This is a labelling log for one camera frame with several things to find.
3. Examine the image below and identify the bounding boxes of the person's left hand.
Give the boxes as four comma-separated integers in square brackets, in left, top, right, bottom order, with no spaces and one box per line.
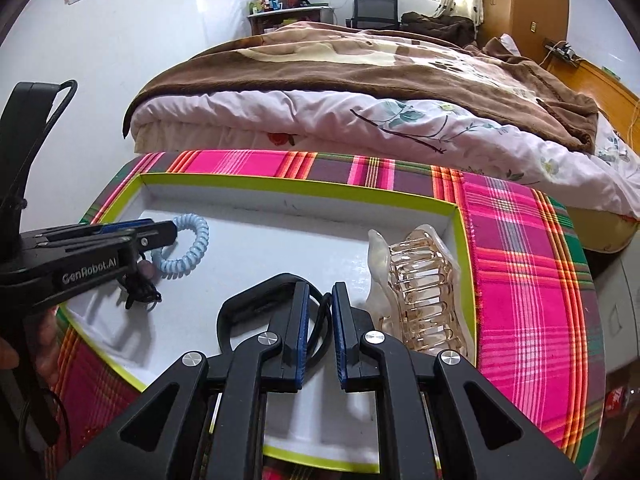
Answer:
[0,305,62,392]

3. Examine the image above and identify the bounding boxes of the black hair tie pink bead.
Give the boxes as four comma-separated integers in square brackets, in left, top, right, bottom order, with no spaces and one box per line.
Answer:
[120,254,164,312]

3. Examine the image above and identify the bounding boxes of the power strip with cables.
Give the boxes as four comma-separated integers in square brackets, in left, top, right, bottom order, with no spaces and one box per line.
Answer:
[545,39,582,64]

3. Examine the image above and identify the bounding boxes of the dark brown clothing pile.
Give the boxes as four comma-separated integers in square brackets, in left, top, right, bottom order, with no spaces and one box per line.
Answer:
[400,11,477,49]

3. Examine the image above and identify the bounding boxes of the black office chair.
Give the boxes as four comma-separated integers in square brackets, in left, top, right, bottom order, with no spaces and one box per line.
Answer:
[345,0,401,31]

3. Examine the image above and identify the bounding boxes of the floral white quilt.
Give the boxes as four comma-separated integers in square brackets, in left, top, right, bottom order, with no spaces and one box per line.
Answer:
[125,87,640,226]

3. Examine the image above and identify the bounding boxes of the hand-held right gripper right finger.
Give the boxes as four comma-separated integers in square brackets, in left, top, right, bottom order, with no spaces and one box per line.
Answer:
[331,281,583,480]

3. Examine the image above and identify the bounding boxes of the wooden wardrobe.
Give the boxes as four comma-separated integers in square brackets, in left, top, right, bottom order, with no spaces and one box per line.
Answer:
[482,0,571,67]

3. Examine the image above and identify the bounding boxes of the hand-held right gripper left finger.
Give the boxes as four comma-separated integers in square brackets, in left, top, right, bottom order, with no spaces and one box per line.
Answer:
[57,281,313,480]

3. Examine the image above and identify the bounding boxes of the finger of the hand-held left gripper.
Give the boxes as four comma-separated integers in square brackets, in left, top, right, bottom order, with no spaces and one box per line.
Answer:
[80,218,157,236]
[134,222,179,254]

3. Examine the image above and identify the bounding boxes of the white tray with green rim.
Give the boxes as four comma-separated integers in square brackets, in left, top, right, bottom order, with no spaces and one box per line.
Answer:
[57,173,478,478]

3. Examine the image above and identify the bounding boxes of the yellow bed base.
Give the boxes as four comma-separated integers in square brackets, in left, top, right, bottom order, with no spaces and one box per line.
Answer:
[565,205,640,254]

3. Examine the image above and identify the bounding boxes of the pink plaid cloth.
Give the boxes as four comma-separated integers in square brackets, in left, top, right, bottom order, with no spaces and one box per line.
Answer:
[45,150,608,480]

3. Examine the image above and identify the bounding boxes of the brown blanket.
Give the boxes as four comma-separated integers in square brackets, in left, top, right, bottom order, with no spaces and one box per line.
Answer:
[125,20,601,154]

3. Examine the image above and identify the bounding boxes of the clear amber hair claw clip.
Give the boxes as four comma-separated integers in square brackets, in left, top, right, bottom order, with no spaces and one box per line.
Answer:
[366,225,473,358]

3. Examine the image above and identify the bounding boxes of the black smart band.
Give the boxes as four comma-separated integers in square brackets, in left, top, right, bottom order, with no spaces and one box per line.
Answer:
[216,273,336,357]

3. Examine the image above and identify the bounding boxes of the black cable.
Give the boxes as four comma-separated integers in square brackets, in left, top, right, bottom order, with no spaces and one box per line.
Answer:
[20,389,68,453]

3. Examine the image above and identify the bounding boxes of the red packet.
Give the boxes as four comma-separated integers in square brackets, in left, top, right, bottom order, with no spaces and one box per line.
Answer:
[605,385,640,417]

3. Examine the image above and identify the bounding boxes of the white cabinet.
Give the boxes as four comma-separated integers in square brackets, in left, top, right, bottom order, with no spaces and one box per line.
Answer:
[590,250,640,386]

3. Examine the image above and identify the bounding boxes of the light blue spiral hair tie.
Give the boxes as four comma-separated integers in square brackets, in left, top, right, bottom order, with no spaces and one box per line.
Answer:
[150,213,210,277]

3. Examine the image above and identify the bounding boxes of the wooden headboard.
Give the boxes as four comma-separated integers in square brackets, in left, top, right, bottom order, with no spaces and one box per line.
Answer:
[542,57,640,147]

